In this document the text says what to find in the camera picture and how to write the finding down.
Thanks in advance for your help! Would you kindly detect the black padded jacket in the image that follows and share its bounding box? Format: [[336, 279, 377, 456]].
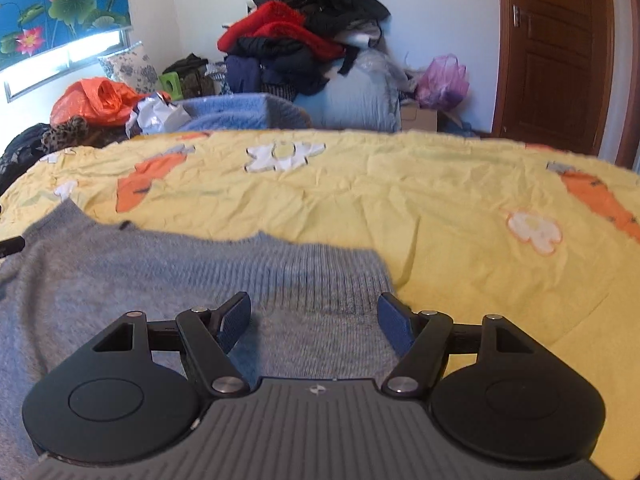
[[230, 35, 331, 96]]

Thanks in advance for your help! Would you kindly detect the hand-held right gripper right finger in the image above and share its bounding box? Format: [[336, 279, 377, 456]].
[[377, 292, 541, 401]]

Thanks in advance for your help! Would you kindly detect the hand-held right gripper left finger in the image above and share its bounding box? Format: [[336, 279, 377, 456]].
[[90, 291, 251, 401]]

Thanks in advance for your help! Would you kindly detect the grey sweater with navy sleeves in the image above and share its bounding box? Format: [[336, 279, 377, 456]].
[[0, 199, 403, 471]]

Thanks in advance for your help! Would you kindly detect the window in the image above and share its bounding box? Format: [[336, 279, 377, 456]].
[[0, 30, 132, 103]]

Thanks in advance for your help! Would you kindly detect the orange plastic bag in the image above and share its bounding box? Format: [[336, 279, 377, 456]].
[[50, 77, 151, 128]]

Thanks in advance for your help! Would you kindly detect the yellow printed bedspread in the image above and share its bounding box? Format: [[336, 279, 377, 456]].
[[0, 129, 640, 480]]

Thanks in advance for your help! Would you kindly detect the grey floral cushion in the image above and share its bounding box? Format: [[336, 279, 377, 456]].
[[96, 42, 160, 95]]

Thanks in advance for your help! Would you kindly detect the green stool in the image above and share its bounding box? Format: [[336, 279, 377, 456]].
[[159, 73, 182, 100]]

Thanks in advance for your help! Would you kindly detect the dark floral cloth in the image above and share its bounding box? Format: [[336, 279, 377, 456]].
[[0, 124, 51, 193]]

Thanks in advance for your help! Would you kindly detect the cardboard box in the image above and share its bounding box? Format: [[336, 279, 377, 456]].
[[400, 104, 463, 133]]

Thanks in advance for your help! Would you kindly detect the clear plastic bag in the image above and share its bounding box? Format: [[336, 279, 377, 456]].
[[357, 49, 413, 91]]

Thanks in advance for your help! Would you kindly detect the red garment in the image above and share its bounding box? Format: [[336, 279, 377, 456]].
[[217, 1, 346, 61]]

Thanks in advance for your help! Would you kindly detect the white crumpled plastic bag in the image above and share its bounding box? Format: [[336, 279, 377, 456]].
[[125, 92, 193, 135]]

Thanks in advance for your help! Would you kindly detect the light blue fleece blanket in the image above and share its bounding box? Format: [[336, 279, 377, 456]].
[[170, 92, 313, 133]]

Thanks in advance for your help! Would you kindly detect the leopard print cloth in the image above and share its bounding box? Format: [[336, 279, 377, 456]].
[[42, 116, 91, 151]]

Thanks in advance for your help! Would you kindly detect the brown wooden door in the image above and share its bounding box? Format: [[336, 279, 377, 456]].
[[492, 0, 640, 168]]

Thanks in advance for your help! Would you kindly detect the dark bag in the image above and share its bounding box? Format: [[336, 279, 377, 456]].
[[162, 53, 221, 100]]

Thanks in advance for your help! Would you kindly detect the lotus print curtain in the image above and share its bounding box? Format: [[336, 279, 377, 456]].
[[0, 0, 132, 72]]

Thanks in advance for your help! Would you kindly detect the pale grey quilt bundle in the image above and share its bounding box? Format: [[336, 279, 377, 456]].
[[295, 57, 403, 132]]

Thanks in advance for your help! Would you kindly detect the navy garment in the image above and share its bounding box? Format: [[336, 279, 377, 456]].
[[225, 55, 301, 96]]

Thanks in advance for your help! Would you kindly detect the pink plastic bag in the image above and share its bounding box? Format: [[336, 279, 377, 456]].
[[415, 54, 471, 110]]

